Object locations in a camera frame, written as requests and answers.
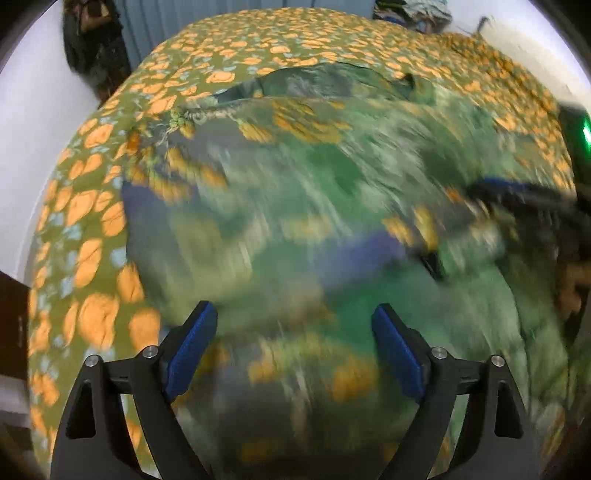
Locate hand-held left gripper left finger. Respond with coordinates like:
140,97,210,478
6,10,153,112
50,300,219,480

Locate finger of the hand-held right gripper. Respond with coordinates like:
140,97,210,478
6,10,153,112
465,178,583,232
417,249,448,282

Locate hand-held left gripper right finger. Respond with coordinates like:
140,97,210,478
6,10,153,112
371,303,541,480

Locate green patterned padded jacket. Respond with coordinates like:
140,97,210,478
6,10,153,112
121,62,578,480

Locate pile of clothes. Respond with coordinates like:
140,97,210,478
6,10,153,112
373,0,454,34

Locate dark hanging clothes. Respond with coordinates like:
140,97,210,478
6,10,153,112
61,0,134,103

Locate person's right hand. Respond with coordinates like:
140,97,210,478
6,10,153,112
555,263,583,320

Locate green quilt with orange leaves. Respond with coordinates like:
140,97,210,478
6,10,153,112
28,8,578,467

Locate dark wooden dresser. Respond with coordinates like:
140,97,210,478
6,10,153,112
0,271,32,381

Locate blue curtain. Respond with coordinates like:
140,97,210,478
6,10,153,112
112,0,376,70

